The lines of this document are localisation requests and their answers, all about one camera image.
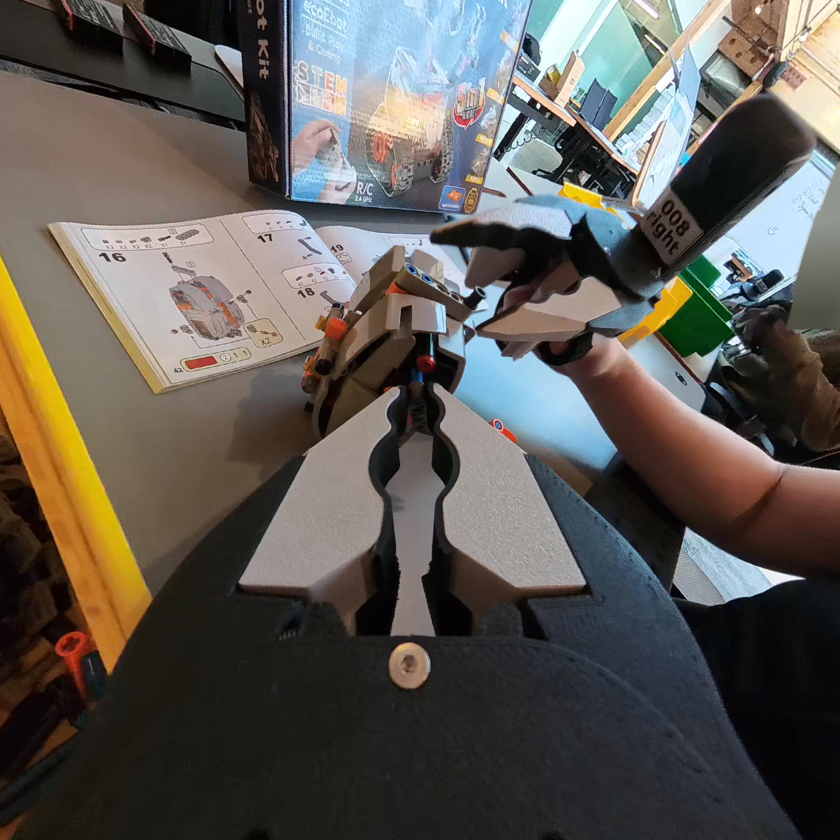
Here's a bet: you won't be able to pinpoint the black monitors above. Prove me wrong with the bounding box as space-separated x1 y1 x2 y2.
581 79 619 129

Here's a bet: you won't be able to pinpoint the grey building brick robot model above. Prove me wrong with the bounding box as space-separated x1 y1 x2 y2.
301 246 490 441

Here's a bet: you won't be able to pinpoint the black flat stand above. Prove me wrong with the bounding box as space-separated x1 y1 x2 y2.
0 0 247 122

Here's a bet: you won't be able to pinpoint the whiteboard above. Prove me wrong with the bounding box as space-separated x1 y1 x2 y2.
722 157 831 277

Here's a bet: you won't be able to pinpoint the wooden background table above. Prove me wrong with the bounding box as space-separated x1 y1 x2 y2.
512 72 641 178

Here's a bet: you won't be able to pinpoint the person's black shirt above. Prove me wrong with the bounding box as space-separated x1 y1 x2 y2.
676 577 840 840

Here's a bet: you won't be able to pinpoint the blue robot kit box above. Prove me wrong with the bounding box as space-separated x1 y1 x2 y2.
238 0 534 214

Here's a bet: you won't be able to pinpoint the small black box red edge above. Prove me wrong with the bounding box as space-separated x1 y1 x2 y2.
123 5 193 70
52 0 126 50

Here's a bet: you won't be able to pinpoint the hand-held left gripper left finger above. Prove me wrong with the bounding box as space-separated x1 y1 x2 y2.
238 386 403 636

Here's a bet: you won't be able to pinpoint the red plastic tool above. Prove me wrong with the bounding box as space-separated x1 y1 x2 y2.
54 631 93 700

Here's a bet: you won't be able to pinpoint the open instruction booklet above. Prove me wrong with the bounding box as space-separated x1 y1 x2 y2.
48 209 460 395

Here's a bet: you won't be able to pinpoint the yellow plastic bin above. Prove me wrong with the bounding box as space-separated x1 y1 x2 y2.
558 182 694 349
0 256 153 808

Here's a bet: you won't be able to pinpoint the pile of brick parts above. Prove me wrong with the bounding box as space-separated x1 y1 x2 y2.
0 420 109 788

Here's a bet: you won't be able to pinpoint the person's right forearm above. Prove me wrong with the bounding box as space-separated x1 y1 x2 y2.
571 348 811 581

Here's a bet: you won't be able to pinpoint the wood framed clear panel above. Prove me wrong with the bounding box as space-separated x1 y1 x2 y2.
630 33 703 211

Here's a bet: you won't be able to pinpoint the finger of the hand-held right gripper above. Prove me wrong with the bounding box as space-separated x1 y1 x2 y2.
474 259 631 361
430 196 581 296

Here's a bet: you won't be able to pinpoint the person's right hand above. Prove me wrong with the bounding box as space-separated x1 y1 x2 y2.
532 331 631 382

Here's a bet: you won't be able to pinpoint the green plastic bin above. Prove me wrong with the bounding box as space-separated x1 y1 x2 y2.
659 255 735 358

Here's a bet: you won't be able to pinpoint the cardboard box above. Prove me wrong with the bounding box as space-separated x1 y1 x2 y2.
539 51 585 109

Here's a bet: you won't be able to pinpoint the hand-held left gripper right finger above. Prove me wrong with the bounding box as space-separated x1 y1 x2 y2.
423 385 588 636

